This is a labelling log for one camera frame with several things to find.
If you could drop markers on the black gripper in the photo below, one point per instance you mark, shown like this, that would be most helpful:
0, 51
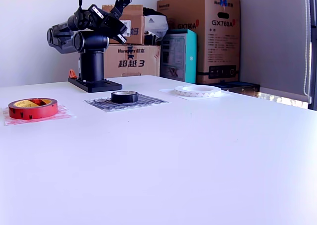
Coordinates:
95, 10

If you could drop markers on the black tape roll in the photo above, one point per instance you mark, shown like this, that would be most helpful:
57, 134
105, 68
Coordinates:
123, 98

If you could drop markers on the white tape roll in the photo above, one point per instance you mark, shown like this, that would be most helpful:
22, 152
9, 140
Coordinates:
198, 94

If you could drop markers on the red tape roll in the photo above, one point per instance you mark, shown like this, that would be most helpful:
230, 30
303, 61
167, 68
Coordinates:
32, 114

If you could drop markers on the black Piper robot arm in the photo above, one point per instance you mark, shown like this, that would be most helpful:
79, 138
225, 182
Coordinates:
94, 61

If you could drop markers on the blue tape strip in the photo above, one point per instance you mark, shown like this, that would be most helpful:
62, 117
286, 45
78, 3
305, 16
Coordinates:
223, 0

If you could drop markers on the small labelled cardboard box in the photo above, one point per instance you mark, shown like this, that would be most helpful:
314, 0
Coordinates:
135, 19

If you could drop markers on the Huntkey cardboard box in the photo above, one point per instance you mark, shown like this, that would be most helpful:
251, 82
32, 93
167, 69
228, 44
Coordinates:
133, 61

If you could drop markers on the orange clamp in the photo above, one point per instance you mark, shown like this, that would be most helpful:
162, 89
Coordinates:
72, 74

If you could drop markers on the black scribbled paper sheet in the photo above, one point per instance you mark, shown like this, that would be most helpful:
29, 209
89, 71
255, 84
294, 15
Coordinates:
148, 101

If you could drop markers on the teal box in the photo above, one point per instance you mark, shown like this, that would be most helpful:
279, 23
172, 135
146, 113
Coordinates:
192, 59

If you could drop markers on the plain white paper sheet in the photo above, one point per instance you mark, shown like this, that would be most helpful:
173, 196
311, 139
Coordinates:
168, 91

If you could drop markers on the red scribbled paper sheet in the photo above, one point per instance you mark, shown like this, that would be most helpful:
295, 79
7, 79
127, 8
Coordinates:
65, 113

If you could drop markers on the tall GX760A cardboard box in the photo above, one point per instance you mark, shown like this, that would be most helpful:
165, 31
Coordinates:
223, 49

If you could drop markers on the grey roller blind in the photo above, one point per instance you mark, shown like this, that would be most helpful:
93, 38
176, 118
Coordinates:
272, 36

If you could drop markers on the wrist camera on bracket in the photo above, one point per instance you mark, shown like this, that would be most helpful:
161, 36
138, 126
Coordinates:
122, 2

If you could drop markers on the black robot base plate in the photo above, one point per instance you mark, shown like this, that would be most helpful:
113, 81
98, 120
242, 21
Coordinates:
99, 87

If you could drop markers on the dark window frame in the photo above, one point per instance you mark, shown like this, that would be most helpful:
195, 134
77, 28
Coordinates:
314, 61

